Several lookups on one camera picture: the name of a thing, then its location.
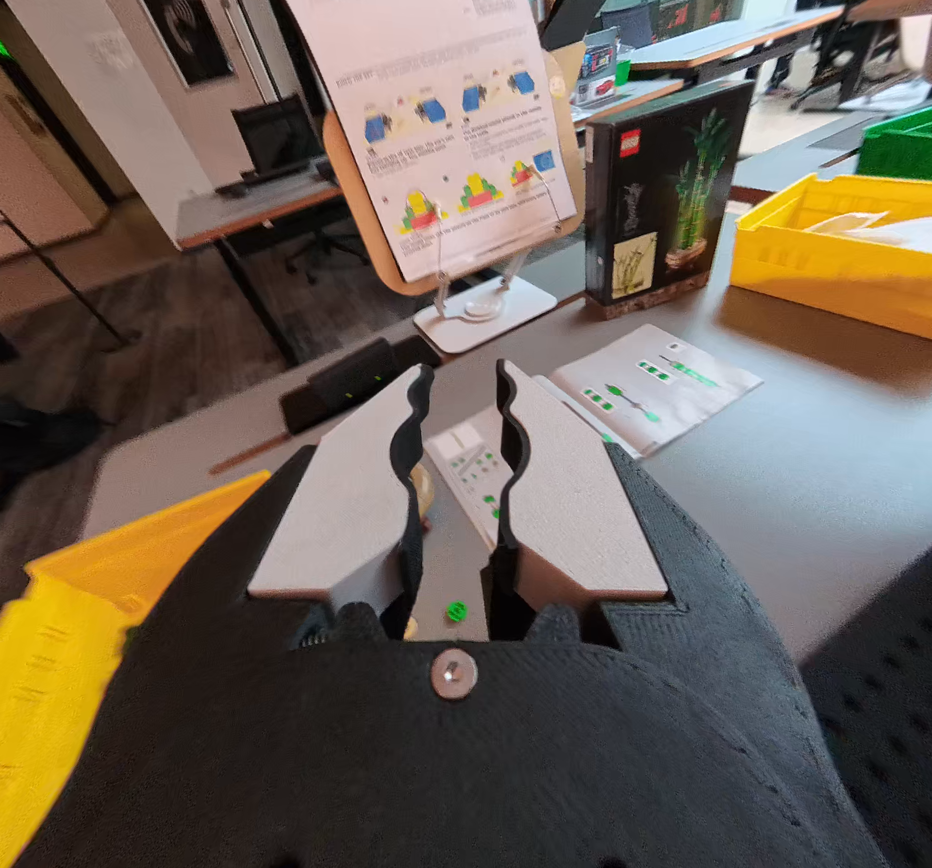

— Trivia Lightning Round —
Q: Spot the clear plastic bag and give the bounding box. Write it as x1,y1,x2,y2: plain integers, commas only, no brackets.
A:
804,211,932,255

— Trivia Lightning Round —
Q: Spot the long background desk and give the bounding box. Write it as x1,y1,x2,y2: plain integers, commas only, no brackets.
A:
630,5,847,83

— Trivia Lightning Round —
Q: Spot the yellow plastic bin with bags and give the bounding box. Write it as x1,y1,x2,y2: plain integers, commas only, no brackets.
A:
730,173,932,340

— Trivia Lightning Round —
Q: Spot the black desk power box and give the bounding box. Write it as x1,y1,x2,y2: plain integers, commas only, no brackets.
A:
280,335,442,437

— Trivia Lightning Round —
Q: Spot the printed instruction sheet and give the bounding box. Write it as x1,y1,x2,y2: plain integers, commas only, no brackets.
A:
251,0,580,284

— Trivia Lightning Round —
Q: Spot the open building instruction booklet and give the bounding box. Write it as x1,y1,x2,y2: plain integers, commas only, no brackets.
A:
424,324,764,552

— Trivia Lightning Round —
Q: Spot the tan toy brick pot base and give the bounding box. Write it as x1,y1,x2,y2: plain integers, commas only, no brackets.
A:
404,464,436,640

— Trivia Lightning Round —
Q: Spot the black bamboo toy set box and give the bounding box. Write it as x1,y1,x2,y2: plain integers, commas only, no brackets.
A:
584,80,756,321

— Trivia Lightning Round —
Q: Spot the black document stand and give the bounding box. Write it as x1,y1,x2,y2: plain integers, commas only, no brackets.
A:
539,0,621,54

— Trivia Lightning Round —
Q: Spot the black perforated object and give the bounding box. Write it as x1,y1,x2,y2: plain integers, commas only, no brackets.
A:
801,551,932,868

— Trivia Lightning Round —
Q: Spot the green plastic bin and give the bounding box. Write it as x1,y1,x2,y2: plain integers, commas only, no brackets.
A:
858,107,932,180

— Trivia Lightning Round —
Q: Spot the grey desk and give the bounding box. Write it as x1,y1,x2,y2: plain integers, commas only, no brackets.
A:
80,111,932,665

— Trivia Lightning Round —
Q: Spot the background desk near doors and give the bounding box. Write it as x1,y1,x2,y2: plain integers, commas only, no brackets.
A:
177,177,343,367

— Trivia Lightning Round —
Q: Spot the black office chair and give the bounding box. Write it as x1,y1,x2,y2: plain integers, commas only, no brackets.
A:
284,224,369,285

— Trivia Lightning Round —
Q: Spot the wooden document stand white base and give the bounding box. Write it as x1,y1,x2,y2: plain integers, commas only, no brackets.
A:
322,46,588,356

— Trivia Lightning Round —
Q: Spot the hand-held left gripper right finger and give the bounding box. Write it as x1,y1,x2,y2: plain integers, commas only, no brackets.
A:
486,359,669,642

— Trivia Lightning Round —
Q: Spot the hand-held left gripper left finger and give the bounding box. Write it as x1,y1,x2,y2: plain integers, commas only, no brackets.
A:
248,364,435,640

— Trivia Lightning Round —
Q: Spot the black laptop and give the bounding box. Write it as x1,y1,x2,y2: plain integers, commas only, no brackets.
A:
216,94,330,198

